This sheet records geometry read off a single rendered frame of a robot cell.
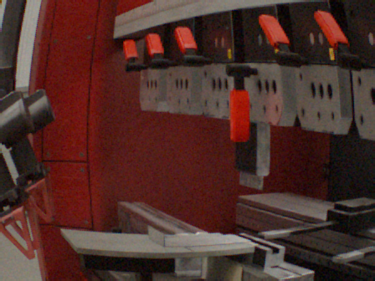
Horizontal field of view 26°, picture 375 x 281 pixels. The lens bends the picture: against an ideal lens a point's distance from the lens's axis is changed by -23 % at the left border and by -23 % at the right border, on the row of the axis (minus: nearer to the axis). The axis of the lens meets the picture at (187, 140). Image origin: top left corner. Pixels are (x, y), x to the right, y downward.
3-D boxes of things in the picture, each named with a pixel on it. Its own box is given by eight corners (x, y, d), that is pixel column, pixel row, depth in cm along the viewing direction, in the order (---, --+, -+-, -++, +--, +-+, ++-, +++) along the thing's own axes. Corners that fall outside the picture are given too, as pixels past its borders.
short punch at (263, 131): (233, 184, 147) (234, 117, 146) (246, 184, 147) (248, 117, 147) (255, 190, 137) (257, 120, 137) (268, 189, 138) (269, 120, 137)
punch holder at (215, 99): (201, 115, 150) (200, 14, 149) (255, 116, 153) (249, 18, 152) (233, 120, 136) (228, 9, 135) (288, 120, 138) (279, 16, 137)
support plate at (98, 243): (60, 233, 144) (60, 228, 144) (218, 238, 151) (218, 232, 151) (77, 252, 127) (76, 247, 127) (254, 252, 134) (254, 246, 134)
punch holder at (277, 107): (244, 121, 131) (238, 7, 130) (299, 122, 133) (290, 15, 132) (283, 126, 117) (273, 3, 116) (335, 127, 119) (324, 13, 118)
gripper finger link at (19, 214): (50, 247, 120) (19, 188, 120) (47, 254, 113) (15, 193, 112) (20, 259, 120) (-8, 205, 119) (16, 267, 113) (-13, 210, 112)
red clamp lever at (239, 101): (226, 141, 126) (224, 63, 125) (256, 140, 127) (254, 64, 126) (230, 142, 124) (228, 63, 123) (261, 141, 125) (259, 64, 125)
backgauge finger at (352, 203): (248, 241, 149) (250, 212, 149) (366, 220, 156) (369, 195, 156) (272, 249, 138) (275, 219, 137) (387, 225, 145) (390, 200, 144)
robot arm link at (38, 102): (-3, 94, 166) (-8, 95, 157) (38, 64, 166) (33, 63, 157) (15, 147, 166) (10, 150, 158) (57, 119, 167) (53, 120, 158)
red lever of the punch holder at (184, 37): (172, 25, 150) (185, 60, 143) (198, 25, 151) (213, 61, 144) (171, 33, 151) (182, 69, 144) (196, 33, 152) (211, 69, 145)
